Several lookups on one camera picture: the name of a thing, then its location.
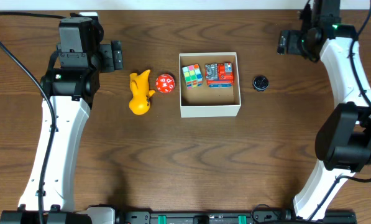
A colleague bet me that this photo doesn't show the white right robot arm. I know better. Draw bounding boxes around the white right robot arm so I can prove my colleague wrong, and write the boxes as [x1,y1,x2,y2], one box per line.
[277,0,371,223]

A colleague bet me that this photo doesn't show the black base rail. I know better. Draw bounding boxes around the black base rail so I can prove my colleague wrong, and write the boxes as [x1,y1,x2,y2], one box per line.
[85,203,357,224]

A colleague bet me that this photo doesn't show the red toy fire truck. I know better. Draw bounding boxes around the red toy fire truck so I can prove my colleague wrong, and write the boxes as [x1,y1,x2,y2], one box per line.
[205,62,234,88]

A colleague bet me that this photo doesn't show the beige cardboard box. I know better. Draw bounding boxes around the beige cardboard box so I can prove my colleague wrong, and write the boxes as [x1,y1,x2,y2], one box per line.
[178,52,242,118]

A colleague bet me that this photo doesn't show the multicoloured puzzle cube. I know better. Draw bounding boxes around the multicoloured puzzle cube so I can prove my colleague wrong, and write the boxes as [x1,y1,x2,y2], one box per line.
[181,63,203,89]

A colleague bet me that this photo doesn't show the small black round cap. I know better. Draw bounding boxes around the small black round cap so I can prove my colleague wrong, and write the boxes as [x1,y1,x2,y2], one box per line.
[253,75,269,91]

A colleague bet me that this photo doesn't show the yellow rubber duck toy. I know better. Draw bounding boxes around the yellow rubber duck toy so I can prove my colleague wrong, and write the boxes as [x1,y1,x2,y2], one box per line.
[129,70,156,115]

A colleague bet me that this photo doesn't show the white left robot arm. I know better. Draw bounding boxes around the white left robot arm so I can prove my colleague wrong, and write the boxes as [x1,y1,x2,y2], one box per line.
[0,12,123,223]

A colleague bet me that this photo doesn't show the red polyhedral die ball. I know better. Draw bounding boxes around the red polyhedral die ball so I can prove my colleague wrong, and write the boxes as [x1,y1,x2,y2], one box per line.
[155,73,175,93]

